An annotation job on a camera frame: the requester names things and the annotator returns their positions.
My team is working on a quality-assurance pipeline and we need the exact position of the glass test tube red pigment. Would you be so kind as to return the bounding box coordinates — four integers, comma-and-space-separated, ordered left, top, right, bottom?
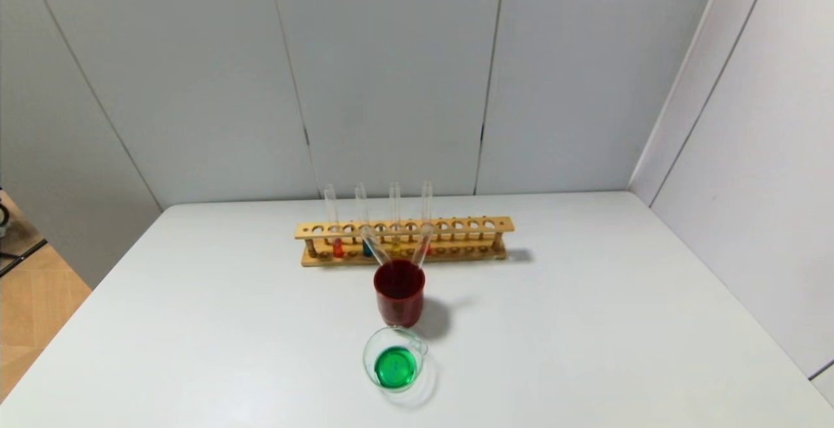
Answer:
421, 179, 435, 257
323, 183, 345, 259

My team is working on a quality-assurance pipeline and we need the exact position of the wooden test tube rack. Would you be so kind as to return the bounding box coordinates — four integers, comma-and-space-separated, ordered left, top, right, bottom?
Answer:
294, 216, 515, 268

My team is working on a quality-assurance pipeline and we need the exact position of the glass test tube blue pigment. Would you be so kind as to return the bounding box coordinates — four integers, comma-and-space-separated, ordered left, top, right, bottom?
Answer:
355, 180, 375, 258
360, 225, 394, 269

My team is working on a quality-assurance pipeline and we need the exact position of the glass test tube yellow pigment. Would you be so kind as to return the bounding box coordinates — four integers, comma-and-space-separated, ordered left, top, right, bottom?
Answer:
388, 181, 403, 255
410, 223, 435, 271

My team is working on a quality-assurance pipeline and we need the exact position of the red plastic cup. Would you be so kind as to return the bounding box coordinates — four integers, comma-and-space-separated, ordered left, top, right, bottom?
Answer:
373, 259, 427, 329

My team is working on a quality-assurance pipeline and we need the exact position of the black metal bar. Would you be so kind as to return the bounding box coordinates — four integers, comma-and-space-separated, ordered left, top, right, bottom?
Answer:
0, 238, 47, 278

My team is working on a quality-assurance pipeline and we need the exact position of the clear glass dish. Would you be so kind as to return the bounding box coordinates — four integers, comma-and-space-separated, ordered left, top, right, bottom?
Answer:
362, 326, 439, 409

